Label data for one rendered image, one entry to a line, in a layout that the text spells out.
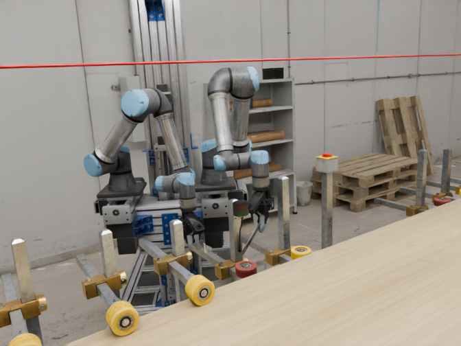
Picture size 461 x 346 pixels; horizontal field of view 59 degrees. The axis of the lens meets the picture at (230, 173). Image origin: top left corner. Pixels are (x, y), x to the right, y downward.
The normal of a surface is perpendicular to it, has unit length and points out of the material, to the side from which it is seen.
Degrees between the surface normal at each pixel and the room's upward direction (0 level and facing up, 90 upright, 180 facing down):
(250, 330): 0
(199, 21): 90
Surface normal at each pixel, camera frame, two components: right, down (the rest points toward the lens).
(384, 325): -0.05, -0.97
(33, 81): 0.54, 0.16
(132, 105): -0.38, 0.14
